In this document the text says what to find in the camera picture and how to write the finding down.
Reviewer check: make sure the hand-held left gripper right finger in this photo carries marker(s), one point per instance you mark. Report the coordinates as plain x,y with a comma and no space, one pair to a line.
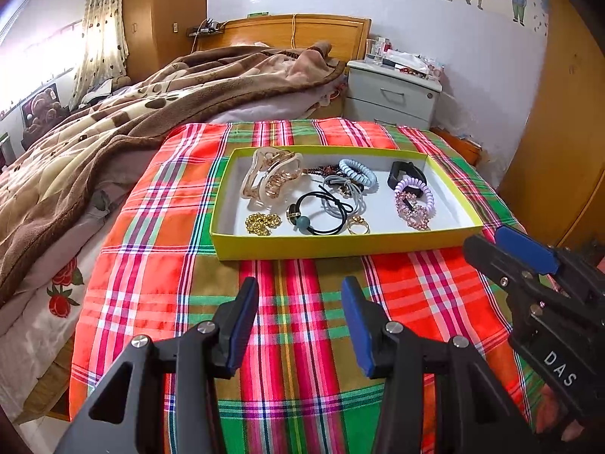
358,328

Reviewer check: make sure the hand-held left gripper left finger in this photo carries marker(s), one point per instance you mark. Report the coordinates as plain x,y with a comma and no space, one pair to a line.
242,324

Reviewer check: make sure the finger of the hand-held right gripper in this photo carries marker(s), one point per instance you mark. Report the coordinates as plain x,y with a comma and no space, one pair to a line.
524,248
491,257

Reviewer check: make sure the yellow cardboard box tray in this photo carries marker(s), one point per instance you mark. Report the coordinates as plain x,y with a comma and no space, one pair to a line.
378,241

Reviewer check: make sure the person's right hand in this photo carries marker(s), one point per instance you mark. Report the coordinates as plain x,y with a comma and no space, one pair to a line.
557,411

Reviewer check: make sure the plaid bed cloth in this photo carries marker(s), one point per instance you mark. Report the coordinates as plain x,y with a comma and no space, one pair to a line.
307,317

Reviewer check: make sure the black smart band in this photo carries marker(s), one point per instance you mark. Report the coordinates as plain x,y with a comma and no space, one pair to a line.
394,177

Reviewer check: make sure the wooden door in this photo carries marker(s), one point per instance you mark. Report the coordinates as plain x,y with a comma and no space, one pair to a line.
562,127

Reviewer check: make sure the beige hair claw clip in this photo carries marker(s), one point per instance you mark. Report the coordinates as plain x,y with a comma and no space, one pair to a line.
262,177

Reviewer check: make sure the grey nightstand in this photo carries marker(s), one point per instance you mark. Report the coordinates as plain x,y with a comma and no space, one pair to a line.
392,94

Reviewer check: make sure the floral bed sheet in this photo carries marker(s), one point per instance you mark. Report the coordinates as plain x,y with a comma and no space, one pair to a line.
47,321

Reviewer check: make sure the clutter on nightstand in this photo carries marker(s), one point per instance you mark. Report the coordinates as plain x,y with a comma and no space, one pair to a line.
416,64

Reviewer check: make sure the clear drinking glass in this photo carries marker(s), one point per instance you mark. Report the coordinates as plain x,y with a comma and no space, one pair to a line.
375,52

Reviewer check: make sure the brown patterned blanket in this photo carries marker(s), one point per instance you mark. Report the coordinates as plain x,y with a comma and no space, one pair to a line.
118,118

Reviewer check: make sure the wooden headboard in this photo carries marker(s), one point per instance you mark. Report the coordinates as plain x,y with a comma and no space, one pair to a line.
269,30

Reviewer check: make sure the power strip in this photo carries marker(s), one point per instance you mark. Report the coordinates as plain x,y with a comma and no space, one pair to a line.
205,29

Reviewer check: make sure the dotted cream curtain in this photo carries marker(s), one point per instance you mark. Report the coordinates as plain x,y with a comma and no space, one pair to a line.
101,33

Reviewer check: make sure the wooden wardrobe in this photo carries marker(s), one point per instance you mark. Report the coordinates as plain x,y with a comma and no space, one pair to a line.
160,9

